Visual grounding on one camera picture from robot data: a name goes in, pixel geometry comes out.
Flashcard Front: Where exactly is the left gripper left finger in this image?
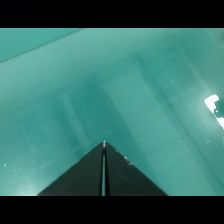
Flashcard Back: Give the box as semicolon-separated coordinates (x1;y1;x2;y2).
37;141;105;197

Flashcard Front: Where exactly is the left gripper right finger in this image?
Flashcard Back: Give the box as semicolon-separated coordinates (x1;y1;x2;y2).
104;141;168;197

